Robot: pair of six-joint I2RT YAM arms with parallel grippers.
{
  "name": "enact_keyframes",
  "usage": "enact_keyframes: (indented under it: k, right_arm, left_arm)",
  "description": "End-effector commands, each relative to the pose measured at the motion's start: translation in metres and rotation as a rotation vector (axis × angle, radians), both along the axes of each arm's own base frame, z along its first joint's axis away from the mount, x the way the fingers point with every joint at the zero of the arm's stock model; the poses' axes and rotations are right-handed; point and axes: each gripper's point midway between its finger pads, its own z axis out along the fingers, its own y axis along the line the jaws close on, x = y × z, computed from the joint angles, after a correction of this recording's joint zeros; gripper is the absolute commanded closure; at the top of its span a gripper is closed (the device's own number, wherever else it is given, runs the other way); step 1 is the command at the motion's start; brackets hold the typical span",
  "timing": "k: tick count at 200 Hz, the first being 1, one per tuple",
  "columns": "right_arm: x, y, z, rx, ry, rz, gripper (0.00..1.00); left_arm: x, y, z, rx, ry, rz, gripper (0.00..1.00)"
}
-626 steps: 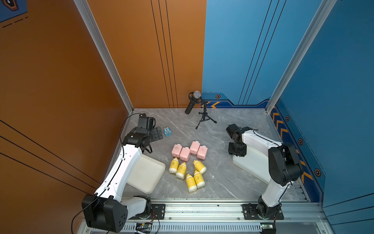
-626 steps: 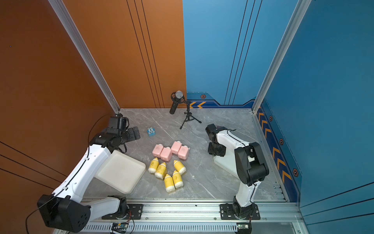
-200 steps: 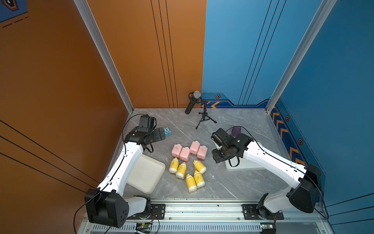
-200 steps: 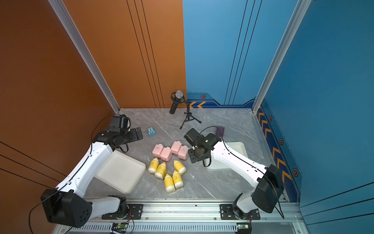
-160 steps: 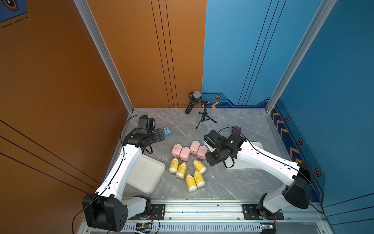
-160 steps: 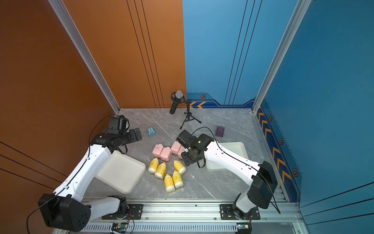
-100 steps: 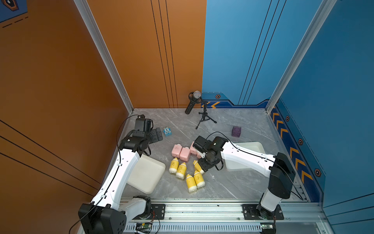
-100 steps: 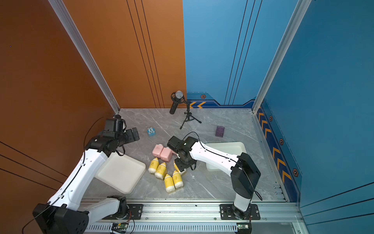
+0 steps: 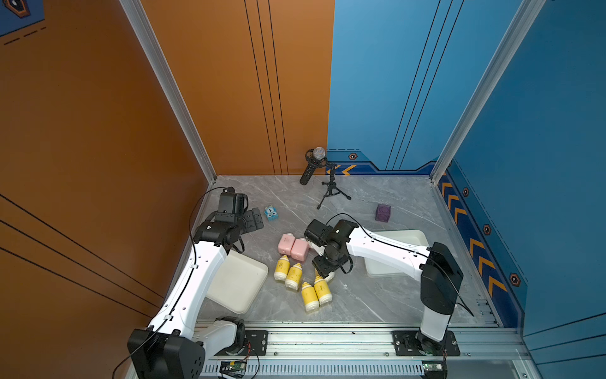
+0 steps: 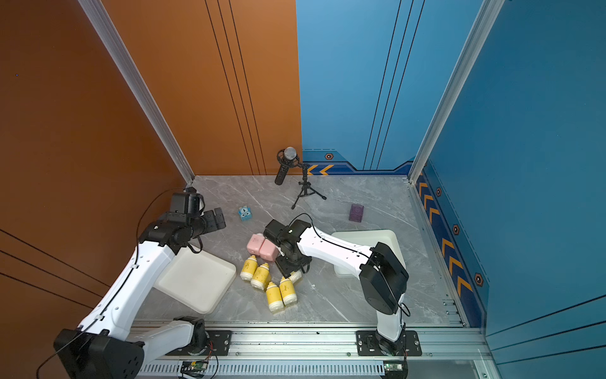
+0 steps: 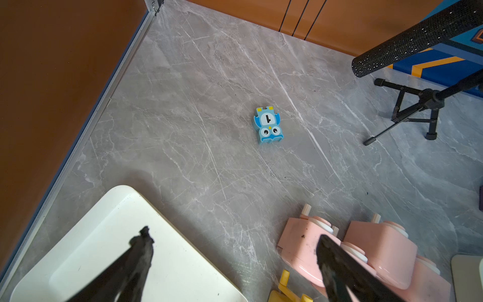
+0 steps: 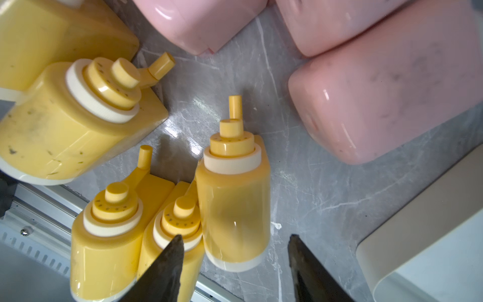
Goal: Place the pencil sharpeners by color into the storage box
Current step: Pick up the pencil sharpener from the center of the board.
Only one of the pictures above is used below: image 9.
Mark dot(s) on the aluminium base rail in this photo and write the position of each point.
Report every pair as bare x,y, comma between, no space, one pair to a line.
367,351

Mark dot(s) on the purple cube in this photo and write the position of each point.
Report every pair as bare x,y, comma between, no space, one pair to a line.
383,213

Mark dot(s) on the black mounting plate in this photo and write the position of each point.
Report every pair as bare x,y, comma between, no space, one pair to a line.
414,343
256,339

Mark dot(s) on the white left storage tray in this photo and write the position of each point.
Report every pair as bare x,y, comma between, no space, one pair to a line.
237,283

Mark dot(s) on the white storage tray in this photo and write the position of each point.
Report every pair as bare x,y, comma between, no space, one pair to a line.
377,269
237,283

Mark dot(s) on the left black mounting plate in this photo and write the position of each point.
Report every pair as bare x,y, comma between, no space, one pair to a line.
256,339

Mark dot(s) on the green circuit board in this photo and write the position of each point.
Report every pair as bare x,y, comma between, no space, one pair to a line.
233,367

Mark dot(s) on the blue owl toy block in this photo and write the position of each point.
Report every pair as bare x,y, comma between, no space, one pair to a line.
271,213

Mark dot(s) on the pink pencil sharpener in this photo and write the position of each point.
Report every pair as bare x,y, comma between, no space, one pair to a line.
286,244
300,249

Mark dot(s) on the white right storage tray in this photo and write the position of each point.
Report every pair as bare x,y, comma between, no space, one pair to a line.
377,269

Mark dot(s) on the black microphone tripod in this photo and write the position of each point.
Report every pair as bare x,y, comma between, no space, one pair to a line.
332,188

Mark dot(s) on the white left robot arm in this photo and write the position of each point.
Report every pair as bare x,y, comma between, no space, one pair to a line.
167,348

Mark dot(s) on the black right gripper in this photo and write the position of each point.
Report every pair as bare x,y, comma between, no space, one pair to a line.
323,269

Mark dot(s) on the right small circuit board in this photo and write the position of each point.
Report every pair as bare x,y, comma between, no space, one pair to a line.
434,370

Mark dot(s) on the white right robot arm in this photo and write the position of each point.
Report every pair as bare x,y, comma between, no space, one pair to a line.
434,267

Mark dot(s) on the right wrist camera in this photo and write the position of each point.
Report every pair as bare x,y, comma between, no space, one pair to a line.
316,232

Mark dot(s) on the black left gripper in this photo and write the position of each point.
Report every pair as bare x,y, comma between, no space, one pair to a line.
250,224

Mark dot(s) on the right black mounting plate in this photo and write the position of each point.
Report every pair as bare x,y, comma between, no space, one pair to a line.
414,343

